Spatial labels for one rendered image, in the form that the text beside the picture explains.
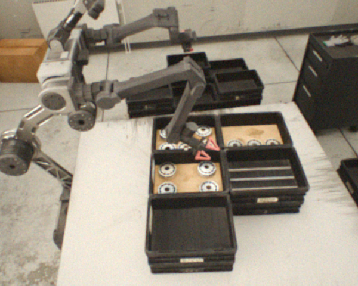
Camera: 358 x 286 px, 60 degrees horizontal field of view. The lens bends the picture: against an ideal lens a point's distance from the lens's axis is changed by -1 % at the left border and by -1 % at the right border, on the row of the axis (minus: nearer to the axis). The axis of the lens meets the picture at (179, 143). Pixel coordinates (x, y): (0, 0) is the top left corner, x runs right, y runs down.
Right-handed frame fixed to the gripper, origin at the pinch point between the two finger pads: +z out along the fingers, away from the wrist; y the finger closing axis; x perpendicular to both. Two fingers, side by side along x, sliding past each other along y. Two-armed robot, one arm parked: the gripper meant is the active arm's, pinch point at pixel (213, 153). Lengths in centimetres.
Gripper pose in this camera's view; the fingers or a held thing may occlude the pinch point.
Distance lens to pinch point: 163.5
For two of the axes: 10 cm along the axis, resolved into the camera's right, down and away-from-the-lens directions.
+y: -4.0, 5.2, 7.5
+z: 8.7, 4.7, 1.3
